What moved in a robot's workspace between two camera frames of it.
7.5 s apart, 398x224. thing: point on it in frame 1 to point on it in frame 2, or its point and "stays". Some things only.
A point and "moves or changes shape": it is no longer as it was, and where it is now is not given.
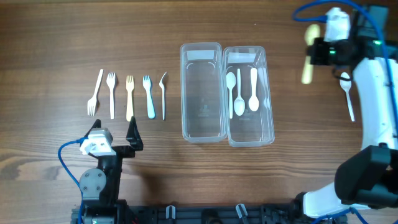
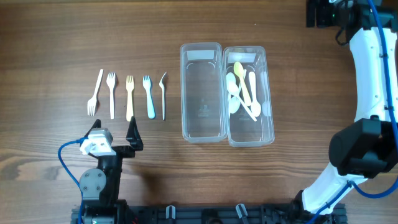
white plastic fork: [111, 81] stays
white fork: [91, 102] stays
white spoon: [346, 85] to [255, 107]
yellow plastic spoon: [311, 32] to [239, 71]
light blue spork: [147, 85] stays
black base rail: [285, 213] stays
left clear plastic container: [203, 96] stays
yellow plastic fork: [129, 86] stays
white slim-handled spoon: [239, 104] moves or changes shape
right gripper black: [315, 50] to [322, 19]
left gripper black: [135, 142] stays
